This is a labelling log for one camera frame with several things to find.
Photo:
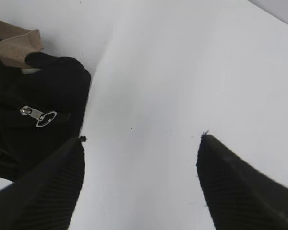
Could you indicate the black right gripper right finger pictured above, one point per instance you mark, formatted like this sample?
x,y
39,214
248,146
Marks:
x,y
238,196

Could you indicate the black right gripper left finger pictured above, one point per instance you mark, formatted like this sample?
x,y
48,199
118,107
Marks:
x,y
45,197

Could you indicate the silver zipper pull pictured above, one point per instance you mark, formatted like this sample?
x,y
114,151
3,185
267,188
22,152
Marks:
x,y
42,118

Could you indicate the black canvas tote bag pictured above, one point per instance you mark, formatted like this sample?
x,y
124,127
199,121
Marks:
x,y
29,77

